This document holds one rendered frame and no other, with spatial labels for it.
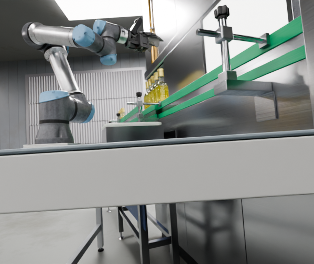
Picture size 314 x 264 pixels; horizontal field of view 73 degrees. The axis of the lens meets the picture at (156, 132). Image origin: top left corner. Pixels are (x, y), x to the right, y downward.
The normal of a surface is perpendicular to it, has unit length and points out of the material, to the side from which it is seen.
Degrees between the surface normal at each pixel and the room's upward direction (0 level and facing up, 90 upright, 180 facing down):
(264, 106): 90
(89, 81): 90
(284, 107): 90
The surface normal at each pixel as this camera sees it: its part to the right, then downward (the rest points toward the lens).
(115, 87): -0.01, -0.07
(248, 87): 0.33, -0.08
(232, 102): -0.94, 0.04
